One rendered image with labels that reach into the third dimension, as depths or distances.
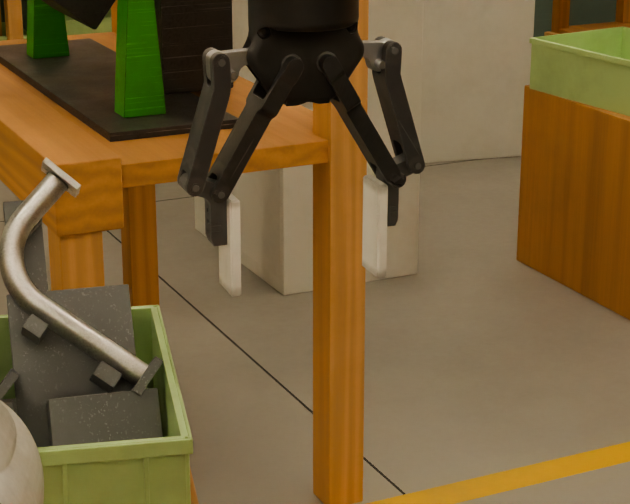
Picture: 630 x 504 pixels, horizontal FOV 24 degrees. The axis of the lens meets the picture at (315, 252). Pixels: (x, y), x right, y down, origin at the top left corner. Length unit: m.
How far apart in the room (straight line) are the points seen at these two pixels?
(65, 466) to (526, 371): 2.75
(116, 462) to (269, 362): 2.66
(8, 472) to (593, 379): 3.08
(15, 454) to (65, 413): 0.48
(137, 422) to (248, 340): 2.64
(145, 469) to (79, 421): 0.19
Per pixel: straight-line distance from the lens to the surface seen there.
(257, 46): 0.98
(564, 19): 8.17
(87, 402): 1.75
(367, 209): 1.05
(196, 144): 0.98
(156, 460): 1.58
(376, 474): 3.59
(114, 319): 1.83
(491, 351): 4.33
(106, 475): 1.59
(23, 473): 1.26
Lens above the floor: 1.64
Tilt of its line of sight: 19 degrees down
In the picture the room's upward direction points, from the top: straight up
